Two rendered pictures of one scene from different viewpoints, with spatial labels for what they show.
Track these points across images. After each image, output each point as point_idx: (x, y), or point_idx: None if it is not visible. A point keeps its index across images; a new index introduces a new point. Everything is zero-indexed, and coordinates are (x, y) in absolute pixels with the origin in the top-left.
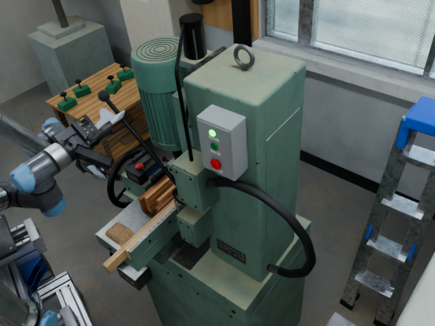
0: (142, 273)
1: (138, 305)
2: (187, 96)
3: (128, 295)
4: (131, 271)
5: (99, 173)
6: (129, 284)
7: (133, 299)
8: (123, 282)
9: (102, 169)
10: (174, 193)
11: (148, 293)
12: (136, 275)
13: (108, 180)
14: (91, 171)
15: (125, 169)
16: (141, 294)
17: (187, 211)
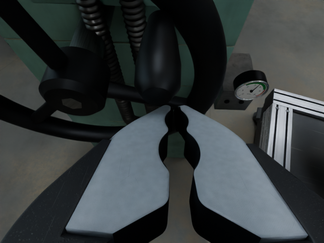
0: (233, 53)
1: (187, 195)
2: None
3: (186, 216)
4: (243, 66)
5: (202, 120)
6: (175, 228)
7: (186, 207)
8: (177, 238)
9: (152, 128)
10: None
11: (169, 195)
12: (242, 55)
13: (214, 6)
14: (261, 160)
15: None
16: (175, 203)
17: None
